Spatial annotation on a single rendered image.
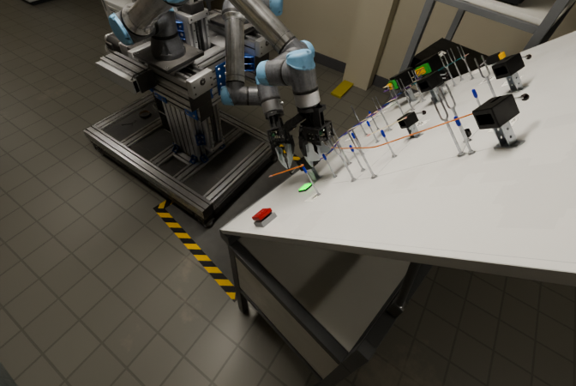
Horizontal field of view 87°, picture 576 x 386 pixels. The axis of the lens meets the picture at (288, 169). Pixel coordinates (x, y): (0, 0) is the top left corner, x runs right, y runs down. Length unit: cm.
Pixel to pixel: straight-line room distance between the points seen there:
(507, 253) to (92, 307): 206
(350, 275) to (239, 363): 92
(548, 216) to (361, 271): 84
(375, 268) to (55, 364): 169
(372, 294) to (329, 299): 16
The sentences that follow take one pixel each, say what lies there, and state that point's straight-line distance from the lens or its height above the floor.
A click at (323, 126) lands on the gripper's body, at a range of 92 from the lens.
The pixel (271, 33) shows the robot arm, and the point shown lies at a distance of 105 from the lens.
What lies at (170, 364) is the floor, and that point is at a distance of 197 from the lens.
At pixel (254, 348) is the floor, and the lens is 192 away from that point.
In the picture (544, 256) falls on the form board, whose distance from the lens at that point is 43.
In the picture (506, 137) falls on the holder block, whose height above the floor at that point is 153.
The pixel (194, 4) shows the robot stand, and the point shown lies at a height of 129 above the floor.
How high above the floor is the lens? 189
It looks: 49 degrees down
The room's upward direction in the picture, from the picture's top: 6 degrees clockwise
